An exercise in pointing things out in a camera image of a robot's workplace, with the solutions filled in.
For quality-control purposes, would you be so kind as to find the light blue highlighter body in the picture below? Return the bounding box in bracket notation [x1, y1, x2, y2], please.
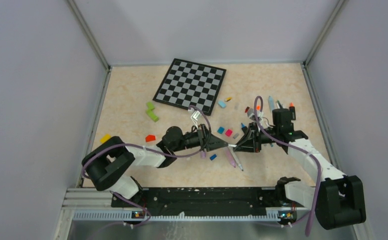
[268, 95, 276, 113]

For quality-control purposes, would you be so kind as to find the yellow highlighter cap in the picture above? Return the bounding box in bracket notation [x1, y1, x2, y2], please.
[100, 134, 111, 144]

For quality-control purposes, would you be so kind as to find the blue cap of highlighter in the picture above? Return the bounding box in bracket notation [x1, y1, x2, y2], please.
[217, 126, 225, 134]

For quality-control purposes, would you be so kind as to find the black highlighter orange cap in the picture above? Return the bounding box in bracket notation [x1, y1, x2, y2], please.
[289, 102, 297, 121]

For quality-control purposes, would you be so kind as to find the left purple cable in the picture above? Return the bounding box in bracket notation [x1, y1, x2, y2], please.
[81, 105, 212, 229]

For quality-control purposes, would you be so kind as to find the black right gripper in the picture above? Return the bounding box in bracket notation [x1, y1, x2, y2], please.
[233, 121, 280, 153]

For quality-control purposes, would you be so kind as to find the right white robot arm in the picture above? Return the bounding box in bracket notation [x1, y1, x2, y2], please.
[235, 107, 367, 230]

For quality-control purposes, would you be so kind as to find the light blue highlighter cap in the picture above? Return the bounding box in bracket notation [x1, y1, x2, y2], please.
[218, 100, 227, 109]

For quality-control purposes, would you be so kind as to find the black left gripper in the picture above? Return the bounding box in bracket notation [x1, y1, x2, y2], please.
[172, 124, 228, 153]

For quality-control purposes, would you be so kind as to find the pale purple highlighter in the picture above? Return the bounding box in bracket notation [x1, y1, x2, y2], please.
[225, 148, 237, 168]

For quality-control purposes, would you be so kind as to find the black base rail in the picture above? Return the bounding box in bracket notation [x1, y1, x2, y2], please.
[129, 187, 301, 207]

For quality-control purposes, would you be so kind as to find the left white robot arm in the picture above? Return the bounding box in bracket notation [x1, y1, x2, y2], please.
[81, 124, 229, 207]

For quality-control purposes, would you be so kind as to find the pink cap of highlighter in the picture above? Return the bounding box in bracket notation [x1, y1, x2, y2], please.
[225, 129, 233, 137]

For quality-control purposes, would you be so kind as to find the black grey chessboard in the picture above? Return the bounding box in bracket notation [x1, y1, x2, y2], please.
[152, 58, 227, 116]

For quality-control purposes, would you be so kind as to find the purple highlighter cap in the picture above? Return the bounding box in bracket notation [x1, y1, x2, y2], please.
[200, 151, 207, 159]

